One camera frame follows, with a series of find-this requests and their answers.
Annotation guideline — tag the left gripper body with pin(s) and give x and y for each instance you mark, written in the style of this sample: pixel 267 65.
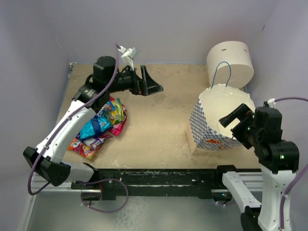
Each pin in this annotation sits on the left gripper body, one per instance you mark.
pixel 137 85

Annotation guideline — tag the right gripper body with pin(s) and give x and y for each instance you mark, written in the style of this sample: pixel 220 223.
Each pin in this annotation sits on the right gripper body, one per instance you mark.
pixel 244 131

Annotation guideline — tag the blue M&M's packet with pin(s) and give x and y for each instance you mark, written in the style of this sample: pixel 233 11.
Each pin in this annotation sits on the blue M&M's packet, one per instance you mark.
pixel 107 110

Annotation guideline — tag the green Fox's candy bag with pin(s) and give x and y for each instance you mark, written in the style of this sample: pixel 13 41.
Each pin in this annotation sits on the green Fox's candy bag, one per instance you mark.
pixel 118 115

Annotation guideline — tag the checkered paper bag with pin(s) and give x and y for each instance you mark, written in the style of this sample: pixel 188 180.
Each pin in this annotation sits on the checkered paper bag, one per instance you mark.
pixel 203 129

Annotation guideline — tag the red Real crisps bag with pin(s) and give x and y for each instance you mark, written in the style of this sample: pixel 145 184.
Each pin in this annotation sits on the red Real crisps bag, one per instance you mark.
pixel 117 129

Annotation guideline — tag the teal snack packet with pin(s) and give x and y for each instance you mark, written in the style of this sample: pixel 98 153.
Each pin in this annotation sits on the teal snack packet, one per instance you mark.
pixel 94 128

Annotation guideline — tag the orange snack bag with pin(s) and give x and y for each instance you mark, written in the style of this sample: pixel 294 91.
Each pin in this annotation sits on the orange snack bag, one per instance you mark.
pixel 83 150

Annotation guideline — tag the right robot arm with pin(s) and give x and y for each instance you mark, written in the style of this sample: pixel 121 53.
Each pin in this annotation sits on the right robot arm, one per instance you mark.
pixel 279 162

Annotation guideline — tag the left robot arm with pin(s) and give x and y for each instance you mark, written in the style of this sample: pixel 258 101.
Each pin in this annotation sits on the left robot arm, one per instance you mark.
pixel 46 159

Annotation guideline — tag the white cylindrical container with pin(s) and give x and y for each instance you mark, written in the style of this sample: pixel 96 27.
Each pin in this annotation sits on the white cylindrical container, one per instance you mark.
pixel 230 63

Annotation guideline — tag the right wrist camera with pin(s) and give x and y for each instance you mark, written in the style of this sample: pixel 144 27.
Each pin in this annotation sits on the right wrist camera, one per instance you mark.
pixel 270 103

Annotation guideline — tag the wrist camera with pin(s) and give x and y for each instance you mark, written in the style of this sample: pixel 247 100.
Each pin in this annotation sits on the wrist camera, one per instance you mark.
pixel 128 56
pixel 270 103

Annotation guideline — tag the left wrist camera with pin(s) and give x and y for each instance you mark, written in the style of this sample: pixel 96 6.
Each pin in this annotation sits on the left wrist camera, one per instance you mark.
pixel 128 56

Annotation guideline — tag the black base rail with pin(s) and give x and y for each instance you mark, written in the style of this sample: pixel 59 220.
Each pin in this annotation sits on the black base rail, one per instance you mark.
pixel 200 183

